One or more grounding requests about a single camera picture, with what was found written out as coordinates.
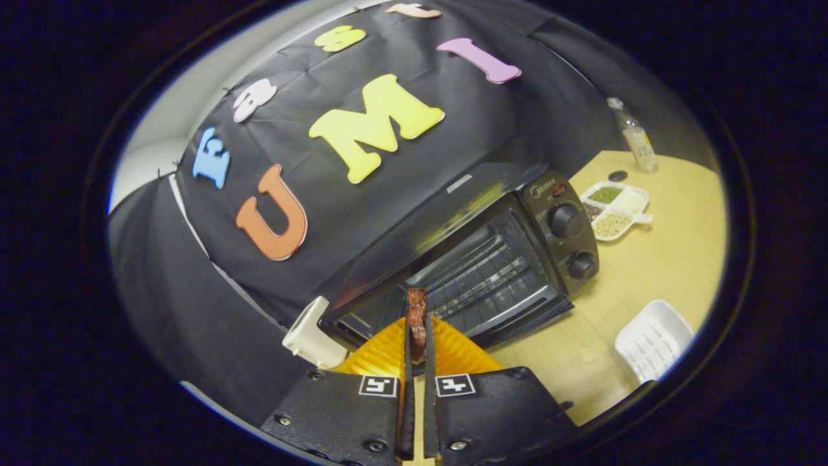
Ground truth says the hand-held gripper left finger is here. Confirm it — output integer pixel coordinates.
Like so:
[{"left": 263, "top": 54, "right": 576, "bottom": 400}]
[{"left": 260, "top": 316, "right": 415, "bottom": 466}]

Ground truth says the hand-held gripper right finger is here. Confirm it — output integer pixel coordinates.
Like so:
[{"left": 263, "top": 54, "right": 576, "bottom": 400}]
[{"left": 424, "top": 315, "right": 580, "bottom": 466}]

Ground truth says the brown meat piece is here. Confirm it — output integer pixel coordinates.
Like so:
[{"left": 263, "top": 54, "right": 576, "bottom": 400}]
[{"left": 406, "top": 288, "right": 429, "bottom": 361}]

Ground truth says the black toaster oven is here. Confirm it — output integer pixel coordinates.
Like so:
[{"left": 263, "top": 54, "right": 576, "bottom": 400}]
[{"left": 320, "top": 162, "right": 600, "bottom": 350}]

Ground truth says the white bread toaster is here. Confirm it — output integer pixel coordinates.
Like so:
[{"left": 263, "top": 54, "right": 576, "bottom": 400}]
[{"left": 282, "top": 296, "right": 348, "bottom": 370}]

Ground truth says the small white plastic tray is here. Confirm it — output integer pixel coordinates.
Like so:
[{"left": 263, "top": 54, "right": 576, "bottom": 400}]
[{"left": 615, "top": 300, "right": 694, "bottom": 384}]

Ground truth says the white divided dish with beans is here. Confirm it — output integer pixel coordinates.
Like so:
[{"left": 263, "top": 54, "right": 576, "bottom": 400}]
[{"left": 580, "top": 181, "right": 653, "bottom": 242}]

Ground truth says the small clear glass bottle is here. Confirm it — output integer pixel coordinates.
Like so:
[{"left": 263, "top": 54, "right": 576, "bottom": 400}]
[{"left": 607, "top": 97, "right": 659, "bottom": 174}]

